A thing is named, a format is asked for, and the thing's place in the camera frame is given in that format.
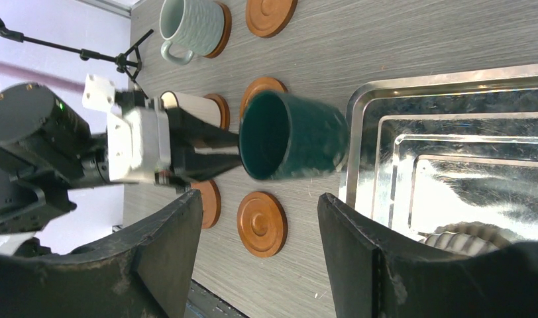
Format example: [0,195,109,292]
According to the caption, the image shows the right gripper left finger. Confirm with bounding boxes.
[0,190,203,317]

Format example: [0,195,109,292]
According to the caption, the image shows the wooden coaster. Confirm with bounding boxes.
[205,1,232,59]
[239,76,288,120]
[203,93,231,131]
[191,180,221,229]
[237,191,288,258]
[245,0,297,38]

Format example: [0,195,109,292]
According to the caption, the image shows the black microphone tripod stand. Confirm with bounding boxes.
[0,17,154,87]

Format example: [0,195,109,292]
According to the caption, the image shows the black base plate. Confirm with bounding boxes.
[184,280,248,318]

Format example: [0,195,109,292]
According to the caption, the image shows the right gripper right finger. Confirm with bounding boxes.
[317,193,538,317]

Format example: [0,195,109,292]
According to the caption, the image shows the dark teal mug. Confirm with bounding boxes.
[239,90,350,181]

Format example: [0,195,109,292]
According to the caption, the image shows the metal tray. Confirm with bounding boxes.
[339,64,538,240]

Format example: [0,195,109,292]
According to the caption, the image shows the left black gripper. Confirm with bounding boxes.
[0,83,109,235]

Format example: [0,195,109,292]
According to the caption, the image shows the ribbed grey cup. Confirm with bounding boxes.
[420,221,521,257]

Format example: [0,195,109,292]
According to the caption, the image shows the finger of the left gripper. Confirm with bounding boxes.
[166,107,239,152]
[171,151,242,182]

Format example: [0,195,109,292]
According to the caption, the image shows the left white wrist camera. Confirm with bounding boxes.
[82,74,171,184]

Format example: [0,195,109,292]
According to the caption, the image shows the ribbed clear glass cup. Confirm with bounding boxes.
[160,91,221,127]

